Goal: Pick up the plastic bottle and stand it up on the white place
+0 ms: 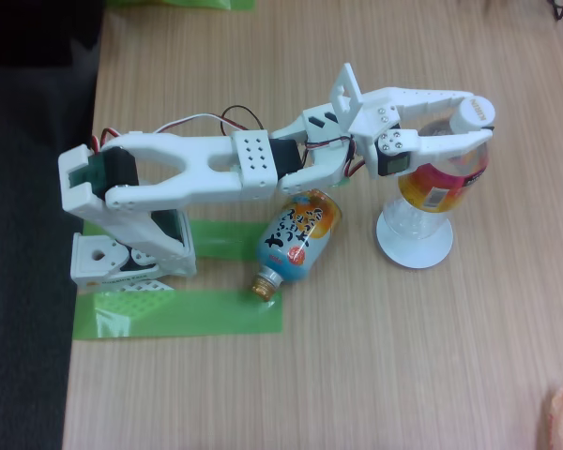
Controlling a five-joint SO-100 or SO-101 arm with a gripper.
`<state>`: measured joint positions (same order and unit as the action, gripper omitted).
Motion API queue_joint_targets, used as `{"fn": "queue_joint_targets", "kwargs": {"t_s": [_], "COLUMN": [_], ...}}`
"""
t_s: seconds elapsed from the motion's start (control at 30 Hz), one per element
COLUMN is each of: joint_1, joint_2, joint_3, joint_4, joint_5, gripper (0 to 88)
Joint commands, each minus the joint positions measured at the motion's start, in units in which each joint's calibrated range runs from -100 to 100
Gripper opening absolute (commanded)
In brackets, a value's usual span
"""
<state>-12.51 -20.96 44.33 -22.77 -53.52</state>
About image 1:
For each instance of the clear plastic bottle orange label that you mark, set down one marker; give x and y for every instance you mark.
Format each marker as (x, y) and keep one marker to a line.
(431, 187)

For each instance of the blue orange aluminium bottle can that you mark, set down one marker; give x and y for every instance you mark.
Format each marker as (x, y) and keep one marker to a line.
(295, 234)

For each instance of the green paper label sticker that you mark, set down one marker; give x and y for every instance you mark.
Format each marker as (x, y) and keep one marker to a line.
(342, 183)

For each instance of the white round plate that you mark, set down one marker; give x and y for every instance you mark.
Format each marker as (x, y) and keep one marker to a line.
(417, 253)

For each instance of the short green tape strip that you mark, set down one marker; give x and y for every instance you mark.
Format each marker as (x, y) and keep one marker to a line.
(225, 239)

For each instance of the green plastic sheet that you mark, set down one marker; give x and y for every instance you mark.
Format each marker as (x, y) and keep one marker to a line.
(178, 4)

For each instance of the long green tape strip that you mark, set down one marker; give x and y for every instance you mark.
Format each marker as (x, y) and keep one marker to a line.
(192, 314)

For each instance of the person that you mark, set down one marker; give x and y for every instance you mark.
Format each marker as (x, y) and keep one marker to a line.
(23, 28)

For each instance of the white empty camera mount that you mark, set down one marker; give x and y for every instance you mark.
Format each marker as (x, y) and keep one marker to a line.
(347, 96)

